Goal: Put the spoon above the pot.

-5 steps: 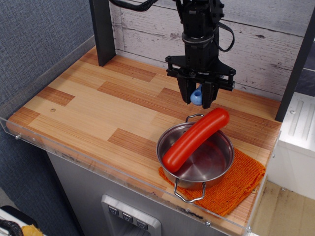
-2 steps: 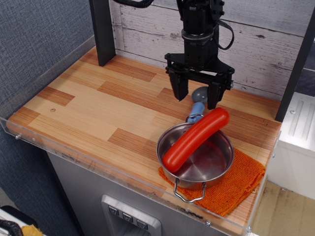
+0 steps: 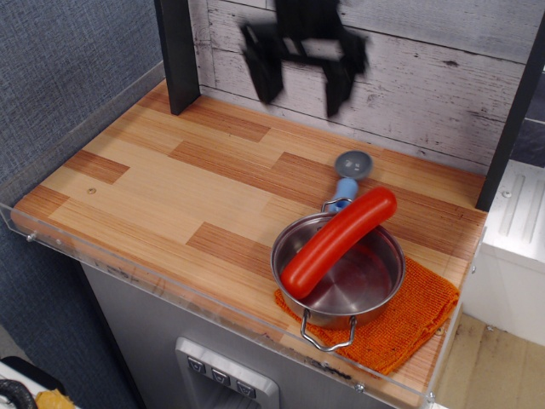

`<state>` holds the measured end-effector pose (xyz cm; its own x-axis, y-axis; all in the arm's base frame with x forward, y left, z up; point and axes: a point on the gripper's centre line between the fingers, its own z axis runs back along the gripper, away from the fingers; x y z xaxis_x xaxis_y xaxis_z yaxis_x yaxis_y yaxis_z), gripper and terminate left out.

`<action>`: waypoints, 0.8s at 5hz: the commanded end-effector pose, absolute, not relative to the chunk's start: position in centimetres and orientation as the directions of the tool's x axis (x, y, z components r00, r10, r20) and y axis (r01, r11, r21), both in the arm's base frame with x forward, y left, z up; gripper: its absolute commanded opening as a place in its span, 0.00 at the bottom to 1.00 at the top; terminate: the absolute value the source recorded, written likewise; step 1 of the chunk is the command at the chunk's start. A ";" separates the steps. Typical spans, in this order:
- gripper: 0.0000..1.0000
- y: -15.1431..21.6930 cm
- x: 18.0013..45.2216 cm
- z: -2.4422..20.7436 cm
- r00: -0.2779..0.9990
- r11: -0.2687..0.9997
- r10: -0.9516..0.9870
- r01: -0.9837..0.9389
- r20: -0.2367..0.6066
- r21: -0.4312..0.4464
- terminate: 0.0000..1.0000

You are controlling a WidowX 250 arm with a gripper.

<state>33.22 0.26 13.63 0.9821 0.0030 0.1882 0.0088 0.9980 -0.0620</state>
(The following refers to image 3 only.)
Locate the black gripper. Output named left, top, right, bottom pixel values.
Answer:
left=240, top=1, right=368, bottom=118

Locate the blue and grey toy spoon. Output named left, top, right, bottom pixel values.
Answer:
left=325, top=150, right=373, bottom=212

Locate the red toy sausage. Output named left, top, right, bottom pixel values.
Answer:
left=280, top=187, right=397, bottom=300

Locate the orange knitted cloth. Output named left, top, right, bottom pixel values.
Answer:
left=273, top=254, right=461, bottom=377

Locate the silver toy fridge cabinet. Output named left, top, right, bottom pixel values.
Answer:
left=79, top=262, right=384, bottom=409

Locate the white toy sink unit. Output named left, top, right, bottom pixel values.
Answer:
left=461, top=160, right=544, bottom=345

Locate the grey dispenser button panel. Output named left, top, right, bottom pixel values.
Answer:
left=175, top=337, right=280, bottom=408

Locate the steel pot with handles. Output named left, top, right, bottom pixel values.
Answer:
left=270, top=211, right=405, bottom=352

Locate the black right vertical post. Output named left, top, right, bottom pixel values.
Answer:
left=475, top=16, right=544, bottom=211

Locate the clear acrylic guard rail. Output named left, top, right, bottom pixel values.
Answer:
left=1, top=61, right=490, bottom=408

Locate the black braided cable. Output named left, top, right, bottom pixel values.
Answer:
left=0, top=377, right=40, bottom=409

